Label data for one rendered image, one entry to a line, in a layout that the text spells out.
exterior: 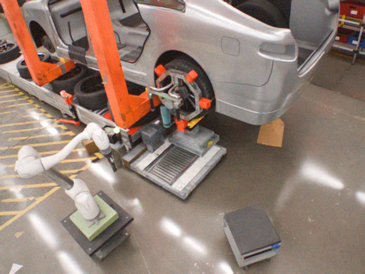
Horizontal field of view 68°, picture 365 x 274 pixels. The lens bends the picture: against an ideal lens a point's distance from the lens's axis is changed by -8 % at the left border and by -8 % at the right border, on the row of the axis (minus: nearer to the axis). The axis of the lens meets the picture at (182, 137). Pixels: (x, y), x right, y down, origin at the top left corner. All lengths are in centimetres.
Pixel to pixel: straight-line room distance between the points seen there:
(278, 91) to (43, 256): 266
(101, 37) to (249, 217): 201
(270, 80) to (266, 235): 124
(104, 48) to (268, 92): 149
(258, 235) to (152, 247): 100
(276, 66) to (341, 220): 163
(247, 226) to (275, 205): 66
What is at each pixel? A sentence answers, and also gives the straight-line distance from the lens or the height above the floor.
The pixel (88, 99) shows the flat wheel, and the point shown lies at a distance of 409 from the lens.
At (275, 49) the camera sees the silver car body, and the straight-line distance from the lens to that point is 248.
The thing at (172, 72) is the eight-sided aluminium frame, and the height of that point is 112.
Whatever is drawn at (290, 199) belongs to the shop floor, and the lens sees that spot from 313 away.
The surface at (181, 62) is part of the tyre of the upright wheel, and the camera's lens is 287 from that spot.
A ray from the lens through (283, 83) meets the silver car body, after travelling 248.
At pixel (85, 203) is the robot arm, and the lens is 250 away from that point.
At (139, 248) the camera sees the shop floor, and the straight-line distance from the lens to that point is 284.
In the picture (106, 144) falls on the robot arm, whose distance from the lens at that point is 227.
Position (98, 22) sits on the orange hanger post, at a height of 171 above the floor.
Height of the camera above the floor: 245
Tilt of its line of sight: 41 degrees down
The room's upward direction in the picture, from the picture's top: 7 degrees counter-clockwise
